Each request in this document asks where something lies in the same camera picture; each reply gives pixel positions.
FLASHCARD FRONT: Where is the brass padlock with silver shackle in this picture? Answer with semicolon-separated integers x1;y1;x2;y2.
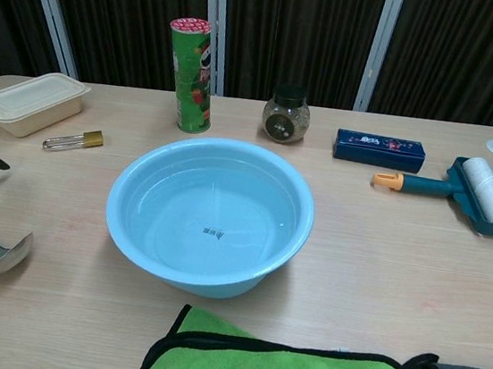
41;123;105;158

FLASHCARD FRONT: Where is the light blue plastic basin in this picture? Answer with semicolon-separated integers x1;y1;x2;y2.
96;124;323;310

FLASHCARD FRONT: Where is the beige lidded food container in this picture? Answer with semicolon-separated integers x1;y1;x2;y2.
0;65;94;147

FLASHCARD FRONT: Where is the green Pringles can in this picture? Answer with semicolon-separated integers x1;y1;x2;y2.
156;15;226;137

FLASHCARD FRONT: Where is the glass spice jar black lid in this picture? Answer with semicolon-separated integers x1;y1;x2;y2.
258;81;316;149

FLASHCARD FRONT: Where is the dark blue rectangular box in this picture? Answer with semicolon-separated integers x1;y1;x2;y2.
331;127;430;176

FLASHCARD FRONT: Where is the teal lint roller orange tip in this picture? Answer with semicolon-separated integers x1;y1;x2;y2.
367;144;493;238

